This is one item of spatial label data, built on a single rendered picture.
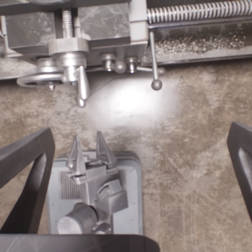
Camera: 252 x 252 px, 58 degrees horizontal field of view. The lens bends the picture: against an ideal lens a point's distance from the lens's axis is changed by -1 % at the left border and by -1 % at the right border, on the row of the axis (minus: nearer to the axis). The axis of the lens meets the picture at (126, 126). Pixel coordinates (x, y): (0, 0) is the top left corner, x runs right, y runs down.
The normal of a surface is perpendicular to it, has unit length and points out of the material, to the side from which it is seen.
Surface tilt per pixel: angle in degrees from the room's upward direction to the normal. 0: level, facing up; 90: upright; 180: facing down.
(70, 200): 0
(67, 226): 24
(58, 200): 0
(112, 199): 37
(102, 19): 0
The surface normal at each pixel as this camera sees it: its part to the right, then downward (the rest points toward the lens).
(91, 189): 0.58, 0.03
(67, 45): -0.03, 0.10
